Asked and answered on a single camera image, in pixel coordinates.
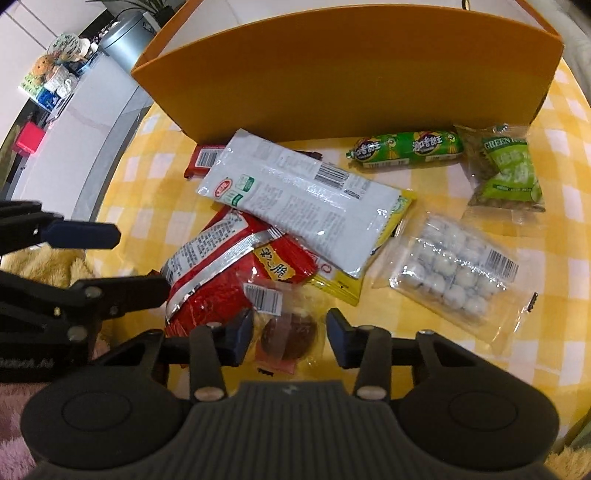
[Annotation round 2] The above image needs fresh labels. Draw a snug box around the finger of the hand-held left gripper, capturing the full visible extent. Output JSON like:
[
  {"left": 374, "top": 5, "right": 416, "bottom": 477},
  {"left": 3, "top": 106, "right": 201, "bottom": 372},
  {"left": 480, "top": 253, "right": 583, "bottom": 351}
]
[
  {"left": 0, "top": 200, "right": 122, "bottom": 257},
  {"left": 0, "top": 272, "right": 171, "bottom": 344}
]

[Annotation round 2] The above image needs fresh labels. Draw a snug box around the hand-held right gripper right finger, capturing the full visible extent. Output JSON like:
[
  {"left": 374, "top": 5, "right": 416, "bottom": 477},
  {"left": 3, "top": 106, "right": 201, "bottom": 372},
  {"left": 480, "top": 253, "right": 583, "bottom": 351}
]
[{"left": 325, "top": 308, "right": 490, "bottom": 402}]

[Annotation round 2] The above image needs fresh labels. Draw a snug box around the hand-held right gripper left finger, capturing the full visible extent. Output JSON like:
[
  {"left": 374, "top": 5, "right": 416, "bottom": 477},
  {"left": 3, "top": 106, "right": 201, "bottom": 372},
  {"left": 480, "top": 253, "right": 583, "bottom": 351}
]
[{"left": 95, "top": 308, "right": 254, "bottom": 402}]

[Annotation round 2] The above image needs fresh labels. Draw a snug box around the clear packet with brown cake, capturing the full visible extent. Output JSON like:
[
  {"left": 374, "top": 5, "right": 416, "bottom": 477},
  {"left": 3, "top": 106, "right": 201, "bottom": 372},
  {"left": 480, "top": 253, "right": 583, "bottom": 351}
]
[{"left": 235, "top": 270, "right": 331, "bottom": 374}]

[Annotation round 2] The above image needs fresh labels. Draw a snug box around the yellow snack packet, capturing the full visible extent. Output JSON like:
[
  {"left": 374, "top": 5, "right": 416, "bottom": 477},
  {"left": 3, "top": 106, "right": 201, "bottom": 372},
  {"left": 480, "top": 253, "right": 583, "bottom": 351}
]
[{"left": 307, "top": 189, "right": 416, "bottom": 308}]

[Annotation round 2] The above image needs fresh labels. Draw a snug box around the red snack packet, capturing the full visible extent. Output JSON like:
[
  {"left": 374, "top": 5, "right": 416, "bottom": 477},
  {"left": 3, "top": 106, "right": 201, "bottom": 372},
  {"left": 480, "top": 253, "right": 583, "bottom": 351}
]
[{"left": 159, "top": 205, "right": 324, "bottom": 361}]

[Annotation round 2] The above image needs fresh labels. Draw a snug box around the clear packet of white balls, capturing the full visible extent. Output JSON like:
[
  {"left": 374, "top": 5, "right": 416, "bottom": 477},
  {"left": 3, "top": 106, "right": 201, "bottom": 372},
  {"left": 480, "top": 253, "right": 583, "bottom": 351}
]
[{"left": 372, "top": 211, "right": 539, "bottom": 344}]

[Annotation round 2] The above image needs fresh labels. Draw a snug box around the white snack packet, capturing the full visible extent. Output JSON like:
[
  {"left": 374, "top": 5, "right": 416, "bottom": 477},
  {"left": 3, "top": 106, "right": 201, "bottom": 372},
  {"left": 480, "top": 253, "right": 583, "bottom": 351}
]
[{"left": 198, "top": 129, "right": 407, "bottom": 279}]

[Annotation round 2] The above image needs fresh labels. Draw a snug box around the white cardboard box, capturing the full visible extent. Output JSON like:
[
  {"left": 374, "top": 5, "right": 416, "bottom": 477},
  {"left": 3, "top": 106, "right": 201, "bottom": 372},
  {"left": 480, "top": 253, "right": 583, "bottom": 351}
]
[{"left": 130, "top": 0, "right": 565, "bottom": 145}]

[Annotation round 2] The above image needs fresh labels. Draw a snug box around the pink fluffy rug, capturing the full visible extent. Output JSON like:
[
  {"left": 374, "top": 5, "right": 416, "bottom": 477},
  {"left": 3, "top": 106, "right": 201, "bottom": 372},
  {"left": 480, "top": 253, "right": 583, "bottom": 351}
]
[{"left": 0, "top": 378, "right": 51, "bottom": 480}]

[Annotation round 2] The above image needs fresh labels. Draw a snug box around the red box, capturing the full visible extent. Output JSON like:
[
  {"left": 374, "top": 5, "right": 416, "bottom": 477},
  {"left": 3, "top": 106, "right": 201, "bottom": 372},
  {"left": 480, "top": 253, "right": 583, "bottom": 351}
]
[{"left": 14, "top": 121, "right": 47, "bottom": 155}]

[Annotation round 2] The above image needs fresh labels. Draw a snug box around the small dark red packet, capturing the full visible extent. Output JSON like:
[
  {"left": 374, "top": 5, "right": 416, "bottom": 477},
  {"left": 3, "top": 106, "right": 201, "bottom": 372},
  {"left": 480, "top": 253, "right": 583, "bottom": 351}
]
[{"left": 184, "top": 144, "right": 324, "bottom": 178}]

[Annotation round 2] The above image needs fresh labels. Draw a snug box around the orange plush toy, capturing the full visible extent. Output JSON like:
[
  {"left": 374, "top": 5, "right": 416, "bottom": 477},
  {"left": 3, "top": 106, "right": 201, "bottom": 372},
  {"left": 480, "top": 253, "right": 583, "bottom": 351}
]
[{"left": 30, "top": 54, "right": 58, "bottom": 77}]

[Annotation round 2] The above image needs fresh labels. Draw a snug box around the silver trash can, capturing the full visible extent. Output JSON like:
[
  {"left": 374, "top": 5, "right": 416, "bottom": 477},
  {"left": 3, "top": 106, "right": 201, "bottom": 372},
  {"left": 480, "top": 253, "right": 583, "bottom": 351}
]
[{"left": 98, "top": 11, "right": 155, "bottom": 75}]

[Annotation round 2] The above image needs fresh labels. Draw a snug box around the green sausage stick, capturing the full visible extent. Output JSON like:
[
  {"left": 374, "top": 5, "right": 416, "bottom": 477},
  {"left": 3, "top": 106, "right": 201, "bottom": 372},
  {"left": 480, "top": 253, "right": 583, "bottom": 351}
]
[{"left": 346, "top": 130, "right": 464, "bottom": 170}]

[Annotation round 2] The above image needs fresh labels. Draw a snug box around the yellow checked tablecloth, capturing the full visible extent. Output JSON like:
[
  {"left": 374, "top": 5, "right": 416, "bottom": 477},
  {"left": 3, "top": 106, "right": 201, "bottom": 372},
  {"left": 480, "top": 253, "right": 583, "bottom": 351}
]
[{"left": 92, "top": 60, "right": 591, "bottom": 462}]

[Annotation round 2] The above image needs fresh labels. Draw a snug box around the green peas packet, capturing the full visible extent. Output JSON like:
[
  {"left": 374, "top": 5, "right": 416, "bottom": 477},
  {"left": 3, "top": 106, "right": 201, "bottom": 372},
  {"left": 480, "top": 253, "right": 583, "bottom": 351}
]
[{"left": 454, "top": 122, "right": 546, "bottom": 214}]

